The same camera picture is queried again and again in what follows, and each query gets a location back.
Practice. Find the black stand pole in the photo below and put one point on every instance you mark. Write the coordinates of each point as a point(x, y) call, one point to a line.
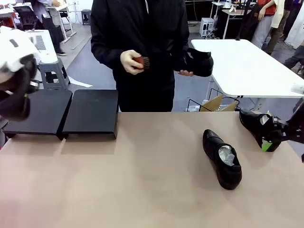
point(242, 20)

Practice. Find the black metal shoe stand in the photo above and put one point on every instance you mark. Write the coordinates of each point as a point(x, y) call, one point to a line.
point(45, 111)
point(92, 111)

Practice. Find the white paper shoe stuffing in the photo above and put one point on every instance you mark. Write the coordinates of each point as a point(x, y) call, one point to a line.
point(264, 120)
point(226, 155)

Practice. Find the white computer case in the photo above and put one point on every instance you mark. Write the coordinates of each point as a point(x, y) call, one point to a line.
point(206, 26)

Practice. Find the white office desk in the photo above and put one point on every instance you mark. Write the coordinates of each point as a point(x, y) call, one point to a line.
point(60, 8)

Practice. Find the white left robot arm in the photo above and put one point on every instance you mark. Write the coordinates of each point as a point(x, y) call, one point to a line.
point(14, 57)

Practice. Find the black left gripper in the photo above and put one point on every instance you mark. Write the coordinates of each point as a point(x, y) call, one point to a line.
point(21, 83)

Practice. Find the black office chair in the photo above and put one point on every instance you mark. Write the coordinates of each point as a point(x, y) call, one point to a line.
point(26, 16)

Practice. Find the white air purifier appliance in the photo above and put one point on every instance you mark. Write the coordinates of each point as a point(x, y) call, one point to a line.
point(45, 47)

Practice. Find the brown cardboard box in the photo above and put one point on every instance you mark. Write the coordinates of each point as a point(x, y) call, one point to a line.
point(213, 103)

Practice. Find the person's left hand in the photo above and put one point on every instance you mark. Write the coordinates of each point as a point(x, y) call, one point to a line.
point(186, 73)

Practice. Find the walking person in dark trousers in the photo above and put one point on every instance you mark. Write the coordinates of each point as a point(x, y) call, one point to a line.
point(51, 26)

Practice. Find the person in black jacket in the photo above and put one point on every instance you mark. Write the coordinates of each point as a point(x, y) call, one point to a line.
point(142, 31)

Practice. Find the white folding table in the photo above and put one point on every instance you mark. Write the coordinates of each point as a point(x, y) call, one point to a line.
point(237, 66)

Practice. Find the person in dark clothes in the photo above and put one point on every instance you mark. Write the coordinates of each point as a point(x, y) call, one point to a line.
point(290, 23)

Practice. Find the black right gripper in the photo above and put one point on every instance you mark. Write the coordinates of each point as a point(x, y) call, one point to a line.
point(297, 128)

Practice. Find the wooden top desk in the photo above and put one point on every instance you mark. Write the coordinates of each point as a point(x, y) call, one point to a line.
point(237, 12)

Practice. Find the person's right forearm black sleeve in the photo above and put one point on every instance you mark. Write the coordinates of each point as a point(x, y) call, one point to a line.
point(107, 59)

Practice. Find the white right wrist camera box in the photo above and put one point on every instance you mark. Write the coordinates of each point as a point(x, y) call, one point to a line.
point(298, 89)

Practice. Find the white paper sheet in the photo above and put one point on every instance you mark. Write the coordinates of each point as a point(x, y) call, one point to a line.
point(80, 83)

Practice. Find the person's left forearm black sleeve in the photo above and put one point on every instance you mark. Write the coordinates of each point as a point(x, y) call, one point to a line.
point(179, 54)

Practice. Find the person's right hand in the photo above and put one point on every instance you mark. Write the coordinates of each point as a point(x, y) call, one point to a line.
point(127, 61)

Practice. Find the person in beige top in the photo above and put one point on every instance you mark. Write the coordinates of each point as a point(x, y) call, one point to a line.
point(279, 16)

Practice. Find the person in red shirt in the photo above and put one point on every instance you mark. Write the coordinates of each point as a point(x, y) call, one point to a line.
point(263, 28)

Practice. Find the red-brown wooden shoe brush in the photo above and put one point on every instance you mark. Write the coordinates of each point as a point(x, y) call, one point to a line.
point(142, 62)

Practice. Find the seated person in grey trousers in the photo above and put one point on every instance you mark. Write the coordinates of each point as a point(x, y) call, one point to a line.
point(297, 57)

